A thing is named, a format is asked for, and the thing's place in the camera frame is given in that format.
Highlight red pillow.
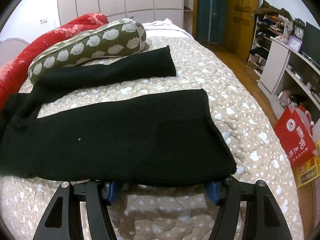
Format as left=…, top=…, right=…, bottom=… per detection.
left=0, top=13, right=109, bottom=110

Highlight white bed sheet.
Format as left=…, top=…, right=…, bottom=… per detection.
left=142, top=18, right=194, bottom=39

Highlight black television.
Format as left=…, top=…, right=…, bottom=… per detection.
left=301, top=21, right=320, bottom=63

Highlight olive patterned pillow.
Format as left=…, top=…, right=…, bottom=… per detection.
left=28, top=19, right=147, bottom=84

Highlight yellow cardboard box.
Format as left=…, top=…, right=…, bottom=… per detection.
left=295, top=140, right=320, bottom=188

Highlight teal curtain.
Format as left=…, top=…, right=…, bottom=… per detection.
left=196, top=0, right=229, bottom=44

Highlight pale pink headboard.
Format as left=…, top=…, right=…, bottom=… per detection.
left=0, top=37, right=28, bottom=68

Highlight red paper bag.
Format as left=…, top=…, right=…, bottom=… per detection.
left=274, top=105, right=317, bottom=168

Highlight white shelf unit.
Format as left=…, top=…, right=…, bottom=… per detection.
left=257, top=39, right=320, bottom=105

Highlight black pants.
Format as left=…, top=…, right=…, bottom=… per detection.
left=0, top=45, right=237, bottom=188

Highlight purple square clock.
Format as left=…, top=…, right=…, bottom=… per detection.
left=289, top=35, right=303, bottom=53

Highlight pile of clothes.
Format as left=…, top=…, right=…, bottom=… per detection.
left=255, top=0, right=294, bottom=28

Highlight white shoe rack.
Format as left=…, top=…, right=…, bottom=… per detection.
left=249, top=12, right=293, bottom=78

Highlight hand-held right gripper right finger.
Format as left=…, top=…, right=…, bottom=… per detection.
left=204, top=176, right=292, bottom=240

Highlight wooden door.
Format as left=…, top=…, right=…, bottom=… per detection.
left=225, top=0, right=259, bottom=60

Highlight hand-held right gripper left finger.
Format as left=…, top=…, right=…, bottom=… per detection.
left=32, top=179, right=124, bottom=240

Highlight beige dotted quilt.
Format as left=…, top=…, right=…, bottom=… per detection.
left=0, top=35, right=304, bottom=240

